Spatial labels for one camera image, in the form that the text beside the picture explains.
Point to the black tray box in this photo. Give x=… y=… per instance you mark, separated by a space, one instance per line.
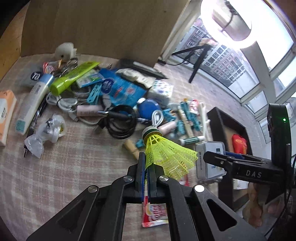
x=223 y=127

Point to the red fabric pouch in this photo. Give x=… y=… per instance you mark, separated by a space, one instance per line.
x=239 y=144

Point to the white plug adapter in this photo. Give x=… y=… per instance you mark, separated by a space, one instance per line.
x=65 y=51

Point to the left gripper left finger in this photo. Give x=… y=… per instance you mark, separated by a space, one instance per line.
x=97 y=213

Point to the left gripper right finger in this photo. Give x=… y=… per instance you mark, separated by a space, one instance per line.
x=195 y=213

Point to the lime green tube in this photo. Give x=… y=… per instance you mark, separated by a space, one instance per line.
x=63 y=82

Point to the wooden clothespin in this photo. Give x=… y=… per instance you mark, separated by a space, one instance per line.
x=131 y=147

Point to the green white lip balm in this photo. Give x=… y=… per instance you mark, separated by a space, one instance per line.
x=191 y=140

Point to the grey TA sachet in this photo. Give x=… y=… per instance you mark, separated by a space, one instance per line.
x=31 y=76

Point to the ring light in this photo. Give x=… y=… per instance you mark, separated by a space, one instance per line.
x=239 y=24

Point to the white blue tissue pack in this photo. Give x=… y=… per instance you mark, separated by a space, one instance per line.
x=161 y=92

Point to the blue wet wipes pack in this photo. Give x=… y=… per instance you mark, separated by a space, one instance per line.
x=120 y=91

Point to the blue round compact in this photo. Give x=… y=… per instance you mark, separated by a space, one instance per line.
x=146 y=108

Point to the yellow shuttlecock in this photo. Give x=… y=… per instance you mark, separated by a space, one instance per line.
x=175 y=160

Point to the wrapped wooden chopsticks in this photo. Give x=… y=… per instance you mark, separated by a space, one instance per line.
x=186 y=123

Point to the white bottle blue cap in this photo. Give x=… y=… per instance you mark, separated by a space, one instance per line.
x=31 y=103

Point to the black pen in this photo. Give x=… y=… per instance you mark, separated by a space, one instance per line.
x=38 y=113

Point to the pink small tube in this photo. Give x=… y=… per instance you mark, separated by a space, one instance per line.
x=88 y=110

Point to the orange tissue pack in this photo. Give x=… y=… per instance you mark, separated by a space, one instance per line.
x=8 y=102

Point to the blue flat clip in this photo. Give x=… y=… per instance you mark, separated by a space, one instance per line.
x=94 y=95

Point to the red white sachet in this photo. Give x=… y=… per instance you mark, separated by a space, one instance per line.
x=153 y=214

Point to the clear plastic bag item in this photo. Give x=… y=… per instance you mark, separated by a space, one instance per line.
x=53 y=129

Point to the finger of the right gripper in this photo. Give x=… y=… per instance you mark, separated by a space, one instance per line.
x=218 y=160
x=244 y=157

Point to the red coffee sachet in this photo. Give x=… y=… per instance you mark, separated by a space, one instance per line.
x=51 y=66

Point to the wooden board backdrop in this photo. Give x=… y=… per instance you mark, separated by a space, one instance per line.
x=136 y=30

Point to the black flat case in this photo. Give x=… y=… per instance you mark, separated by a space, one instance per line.
x=142 y=68

